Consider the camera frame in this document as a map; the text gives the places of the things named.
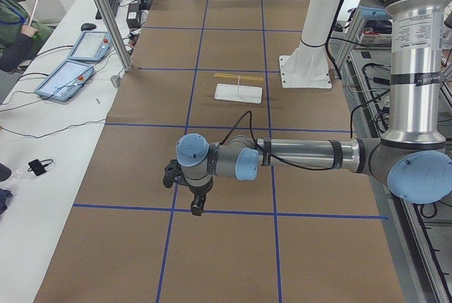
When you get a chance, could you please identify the teach pendant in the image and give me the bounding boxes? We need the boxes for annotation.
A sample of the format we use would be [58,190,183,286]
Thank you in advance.
[34,59,94,102]
[68,30,111,62]

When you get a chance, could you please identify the white camera mast pillar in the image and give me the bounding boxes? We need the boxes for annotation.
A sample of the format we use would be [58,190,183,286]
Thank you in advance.
[279,0,333,88]

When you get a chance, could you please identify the wooden rack bar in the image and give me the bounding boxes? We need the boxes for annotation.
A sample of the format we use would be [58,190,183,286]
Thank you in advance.
[214,73,264,81]

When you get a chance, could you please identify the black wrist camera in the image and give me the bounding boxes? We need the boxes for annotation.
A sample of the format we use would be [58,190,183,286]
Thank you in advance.
[162,159,182,189]

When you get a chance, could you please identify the upper teach pendant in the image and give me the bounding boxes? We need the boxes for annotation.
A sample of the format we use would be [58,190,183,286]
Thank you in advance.
[68,30,111,62]

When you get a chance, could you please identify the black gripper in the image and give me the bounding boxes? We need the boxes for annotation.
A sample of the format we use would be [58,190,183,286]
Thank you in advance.
[187,177,213,215]

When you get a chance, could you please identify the small black dongle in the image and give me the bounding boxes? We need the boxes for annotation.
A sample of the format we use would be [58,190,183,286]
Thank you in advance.
[28,159,47,176]

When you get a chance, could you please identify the black computer mouse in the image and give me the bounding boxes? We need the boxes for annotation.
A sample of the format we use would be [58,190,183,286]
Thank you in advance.
[81,23,97,31]

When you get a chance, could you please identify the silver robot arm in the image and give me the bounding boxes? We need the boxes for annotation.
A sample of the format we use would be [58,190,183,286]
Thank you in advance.
[164,0,451,216]

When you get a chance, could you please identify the person in green jacket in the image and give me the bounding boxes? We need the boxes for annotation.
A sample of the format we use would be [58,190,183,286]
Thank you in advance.
[1,0,53,73]

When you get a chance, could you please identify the black power adapter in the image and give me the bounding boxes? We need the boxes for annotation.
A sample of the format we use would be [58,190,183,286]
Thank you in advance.
[126,2,142,29]

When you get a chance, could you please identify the white towel rack base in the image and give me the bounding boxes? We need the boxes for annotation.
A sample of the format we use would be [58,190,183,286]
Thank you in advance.
[214,83,263,104]

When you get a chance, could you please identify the aluminium frame post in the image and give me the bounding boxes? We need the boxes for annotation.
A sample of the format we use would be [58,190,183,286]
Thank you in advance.
[94,0,132,72]

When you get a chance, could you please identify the lower teach pendant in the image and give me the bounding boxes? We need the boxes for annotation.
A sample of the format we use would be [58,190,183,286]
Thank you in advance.
[34,59,94,102]

